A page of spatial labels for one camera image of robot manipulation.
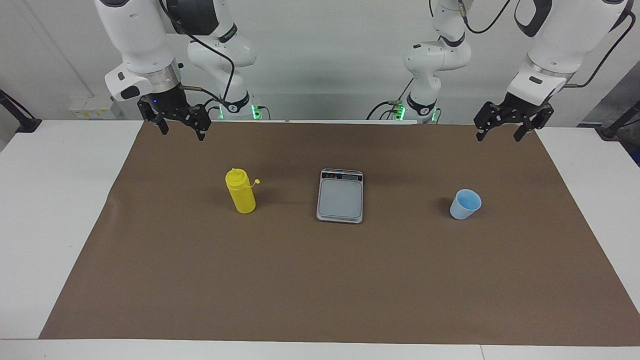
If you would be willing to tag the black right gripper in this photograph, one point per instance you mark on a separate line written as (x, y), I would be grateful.
(167, 102)

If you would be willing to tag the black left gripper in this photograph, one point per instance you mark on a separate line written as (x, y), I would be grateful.
(515, 110)

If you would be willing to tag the light blue plastic cup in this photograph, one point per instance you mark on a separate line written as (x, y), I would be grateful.
(462, 207)

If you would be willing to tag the yellow squeeze seasoning bottle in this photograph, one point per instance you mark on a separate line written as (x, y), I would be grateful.
(241, 197)

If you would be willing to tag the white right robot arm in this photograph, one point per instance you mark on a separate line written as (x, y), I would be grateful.
(135, 35)

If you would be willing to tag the silver digital kitchen scale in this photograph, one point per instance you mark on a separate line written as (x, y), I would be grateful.
(340, 200)

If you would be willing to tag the white box yellow labels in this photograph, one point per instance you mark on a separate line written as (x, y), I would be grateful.
(92, 107)

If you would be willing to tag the black clamp stand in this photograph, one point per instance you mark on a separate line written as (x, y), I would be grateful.
(27, 124)
(612, 131)

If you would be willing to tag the brown paper table mat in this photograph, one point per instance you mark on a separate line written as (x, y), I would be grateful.
(320, 280)

